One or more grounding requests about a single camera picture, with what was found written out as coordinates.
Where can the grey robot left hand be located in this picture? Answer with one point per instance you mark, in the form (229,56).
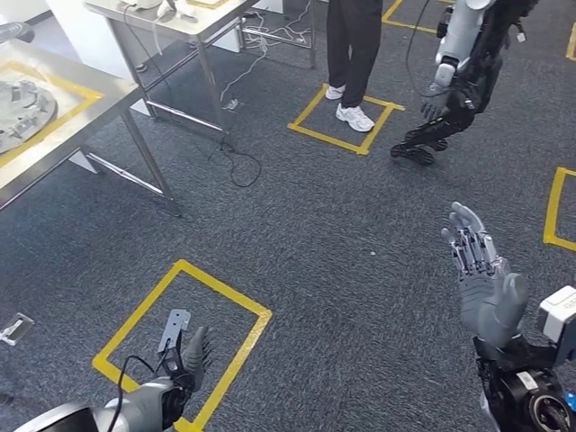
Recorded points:
(195,358)

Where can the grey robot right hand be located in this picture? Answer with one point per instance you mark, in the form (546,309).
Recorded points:
(491,304)

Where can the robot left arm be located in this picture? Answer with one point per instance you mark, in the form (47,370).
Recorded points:
(144,408)

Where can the stainless steel workbench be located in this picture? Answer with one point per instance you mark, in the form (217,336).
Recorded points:
(90,113)

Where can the yellow floor tape square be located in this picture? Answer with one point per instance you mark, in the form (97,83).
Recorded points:
(551,208)
(315,134)
(571,42)

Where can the black white humanoid robot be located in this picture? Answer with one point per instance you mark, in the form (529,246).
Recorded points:
(472,71)

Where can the metal floor socket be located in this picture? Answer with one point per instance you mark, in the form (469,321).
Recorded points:
(16,329)

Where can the person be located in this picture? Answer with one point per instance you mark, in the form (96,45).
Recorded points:
(353,54)

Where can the steel table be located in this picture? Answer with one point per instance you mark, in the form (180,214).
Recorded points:
(180,27)

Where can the grey wheel cover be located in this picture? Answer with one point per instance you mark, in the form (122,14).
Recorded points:
(23,116)

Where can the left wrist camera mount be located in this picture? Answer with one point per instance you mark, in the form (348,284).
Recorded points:
(173,334)

